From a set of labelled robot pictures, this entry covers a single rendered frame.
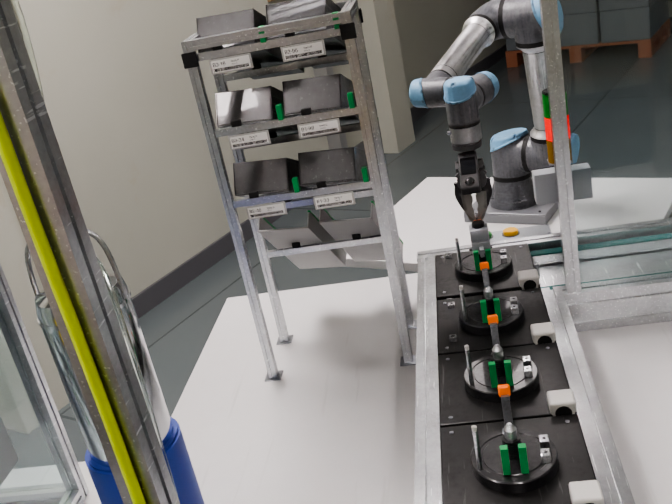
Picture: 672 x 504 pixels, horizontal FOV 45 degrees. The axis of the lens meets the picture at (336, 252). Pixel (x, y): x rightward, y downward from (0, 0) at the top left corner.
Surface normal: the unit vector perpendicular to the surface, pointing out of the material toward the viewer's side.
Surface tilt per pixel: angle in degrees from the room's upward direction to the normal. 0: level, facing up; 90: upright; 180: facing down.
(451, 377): 0
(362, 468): 0
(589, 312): 90
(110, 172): 90
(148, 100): 90
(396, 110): 90
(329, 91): 65
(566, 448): 0
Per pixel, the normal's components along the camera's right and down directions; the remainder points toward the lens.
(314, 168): -0.32, 0.00
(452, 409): -0.19, -0.90
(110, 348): 0.98, -0.14
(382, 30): 0.84, 0.05
